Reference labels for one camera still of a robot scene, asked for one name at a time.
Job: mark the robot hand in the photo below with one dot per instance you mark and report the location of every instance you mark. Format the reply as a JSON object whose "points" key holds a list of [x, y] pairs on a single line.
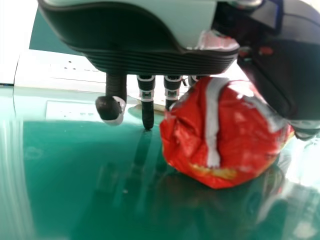
{"points": [[125, 37]]}

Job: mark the red biscuit packet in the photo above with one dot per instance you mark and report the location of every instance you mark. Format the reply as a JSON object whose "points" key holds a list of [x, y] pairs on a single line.
{"points": [[225, 130]]}

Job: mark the white socket strip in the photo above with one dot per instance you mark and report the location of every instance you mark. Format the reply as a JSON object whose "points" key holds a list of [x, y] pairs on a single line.
{"points": [[62, 67]]}

